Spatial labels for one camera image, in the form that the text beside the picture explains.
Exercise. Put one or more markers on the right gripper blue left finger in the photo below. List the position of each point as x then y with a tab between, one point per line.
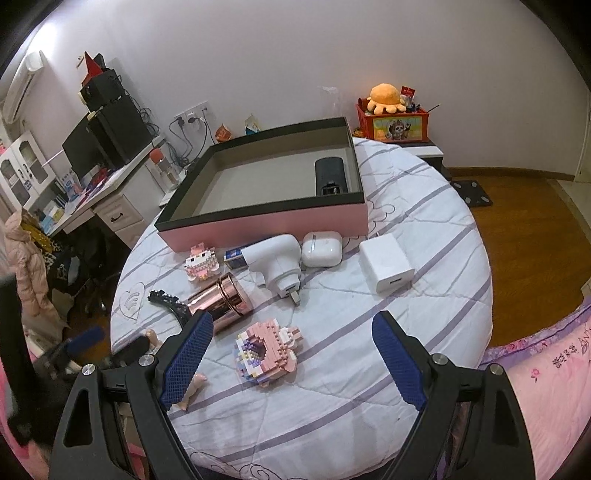
179	357

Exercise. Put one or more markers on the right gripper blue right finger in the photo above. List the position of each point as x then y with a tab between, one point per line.
405	358

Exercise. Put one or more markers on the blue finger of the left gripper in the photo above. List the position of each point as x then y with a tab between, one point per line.
83	338
131	352

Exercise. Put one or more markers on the black hair clip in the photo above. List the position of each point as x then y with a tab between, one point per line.
179	310

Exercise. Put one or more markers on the pink doll figurine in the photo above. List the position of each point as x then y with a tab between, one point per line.
197	380

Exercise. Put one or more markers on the rose gold cylinder jar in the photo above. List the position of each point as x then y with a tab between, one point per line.
224	299

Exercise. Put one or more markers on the pink purple block figure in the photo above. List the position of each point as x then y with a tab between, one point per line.
266	351

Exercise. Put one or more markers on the white square charger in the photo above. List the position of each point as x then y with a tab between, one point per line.
385	264

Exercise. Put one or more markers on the pink white block cat figure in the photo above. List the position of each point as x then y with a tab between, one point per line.
202	263

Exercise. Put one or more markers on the blue rectangular small box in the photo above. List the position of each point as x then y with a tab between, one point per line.
238	258

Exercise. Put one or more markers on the white earbuds case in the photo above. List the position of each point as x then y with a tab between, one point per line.
321	249

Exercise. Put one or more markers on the white travel plug adapter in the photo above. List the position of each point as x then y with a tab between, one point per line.
277	259

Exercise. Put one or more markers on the white striped quilt cover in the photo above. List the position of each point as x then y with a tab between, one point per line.
340	414

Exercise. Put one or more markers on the pink printed bedsheet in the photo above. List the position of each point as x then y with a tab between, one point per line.
550	374

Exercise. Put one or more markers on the white desk with drawers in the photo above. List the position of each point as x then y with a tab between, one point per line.
126	202

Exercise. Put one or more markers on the white glass door cabinet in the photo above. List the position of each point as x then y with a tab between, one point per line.
25	176

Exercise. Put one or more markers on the clear bottle red cap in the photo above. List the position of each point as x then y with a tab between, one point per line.
164	168

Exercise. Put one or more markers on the black computer monitor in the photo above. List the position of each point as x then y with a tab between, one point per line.
82	150

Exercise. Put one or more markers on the pink and black storage box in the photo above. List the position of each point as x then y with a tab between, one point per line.
262	185

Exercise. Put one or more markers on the red toy crate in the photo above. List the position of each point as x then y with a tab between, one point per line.
399	128

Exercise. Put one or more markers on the orange snack bag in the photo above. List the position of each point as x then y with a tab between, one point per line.
222	134

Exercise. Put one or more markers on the small black box on top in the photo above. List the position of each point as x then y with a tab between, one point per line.
101	90

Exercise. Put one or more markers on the blue white snack bag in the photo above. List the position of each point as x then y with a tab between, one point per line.
251	125

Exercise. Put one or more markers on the orange octopus plush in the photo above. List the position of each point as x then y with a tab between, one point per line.
385	98

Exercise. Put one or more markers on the white air conditioner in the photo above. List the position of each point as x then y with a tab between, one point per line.
23	81

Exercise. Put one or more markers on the white wall power strip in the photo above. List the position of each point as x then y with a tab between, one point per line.
196	113

